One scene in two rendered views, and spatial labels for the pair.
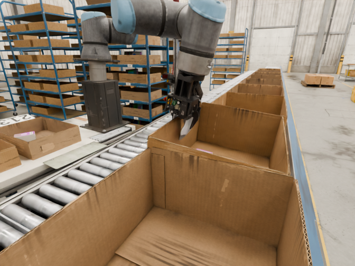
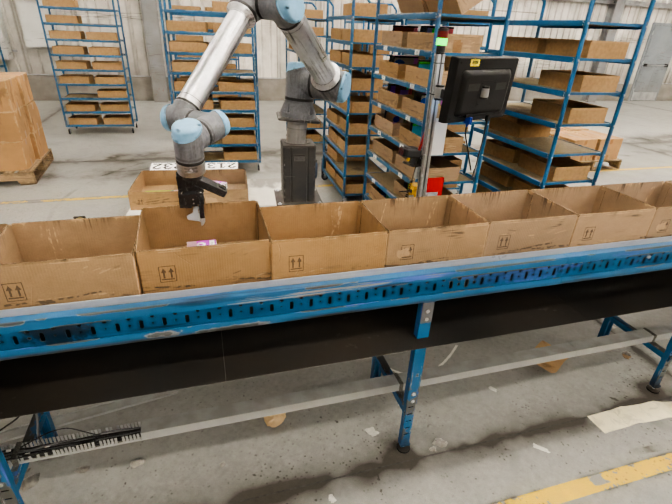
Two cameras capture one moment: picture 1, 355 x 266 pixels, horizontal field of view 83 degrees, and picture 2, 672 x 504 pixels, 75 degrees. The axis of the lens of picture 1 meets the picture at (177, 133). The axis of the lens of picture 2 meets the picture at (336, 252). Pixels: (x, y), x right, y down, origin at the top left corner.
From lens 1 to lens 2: 1.44 m
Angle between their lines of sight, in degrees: 43
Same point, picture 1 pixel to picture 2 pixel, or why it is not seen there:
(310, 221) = (166, 302)
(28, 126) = (229, 175)
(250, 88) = (458, 209)
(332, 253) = not seen: outside the picture
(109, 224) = (99, 242)
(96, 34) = (294, 89)
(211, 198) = not seen: hidden behind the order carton
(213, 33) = (180, 150)
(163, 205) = not seen: hidden behind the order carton
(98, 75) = (291, 136)
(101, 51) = (294, 109)
